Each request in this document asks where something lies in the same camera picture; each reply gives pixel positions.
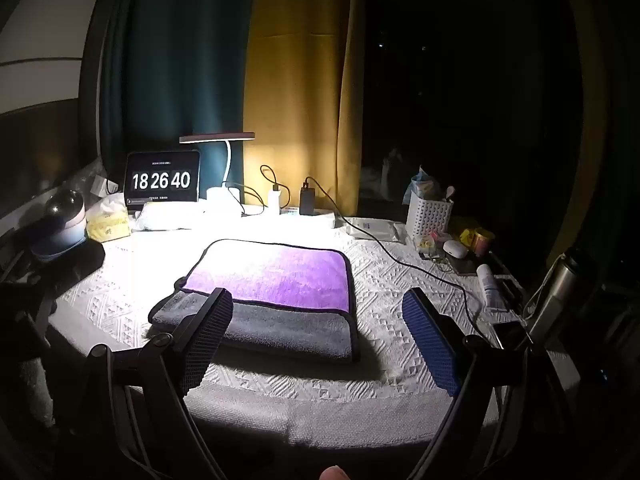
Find yellow curtain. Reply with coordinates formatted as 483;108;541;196
242;0;367;217

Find purple towel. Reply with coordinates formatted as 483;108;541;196
175;238;355;315

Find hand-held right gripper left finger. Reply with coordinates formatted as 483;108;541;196
85;286;236;480

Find white wipes pack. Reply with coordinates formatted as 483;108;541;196
345;217;409;244

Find stainless steel bottle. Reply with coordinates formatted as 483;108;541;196
526;247;597;347

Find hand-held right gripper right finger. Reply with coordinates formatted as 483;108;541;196
402;287;557;480

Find tablet clock display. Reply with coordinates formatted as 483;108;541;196
123;150;202;207

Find black smartphone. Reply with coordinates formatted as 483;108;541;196
492;319;534;351

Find round white projector device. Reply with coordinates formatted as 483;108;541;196
30;189;89;264

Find teal curtain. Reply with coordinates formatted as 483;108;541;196
99;0;262;207

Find white plastic bag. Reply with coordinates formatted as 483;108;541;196
134;202;207;232

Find dark flat case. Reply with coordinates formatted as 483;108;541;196
449;255;482;277

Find white power strip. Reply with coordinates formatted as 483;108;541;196
280;207;337;227

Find white desk lamp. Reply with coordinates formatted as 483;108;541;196
179;132;256;217

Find yellow cup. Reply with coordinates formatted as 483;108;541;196
472;227;496;254

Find white plastic basket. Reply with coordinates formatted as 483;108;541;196
405;192;455;242

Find white textured tablecloth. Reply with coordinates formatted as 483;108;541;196
47;205;551;453

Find white tube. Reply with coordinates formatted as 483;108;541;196
475;263;507;310

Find grey towel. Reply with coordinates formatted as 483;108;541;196
148;289;362;363

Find yellow tissue pack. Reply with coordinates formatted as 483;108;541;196
85;195;134;244

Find black cable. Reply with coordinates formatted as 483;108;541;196
304;176;502;347
227;164;292;218

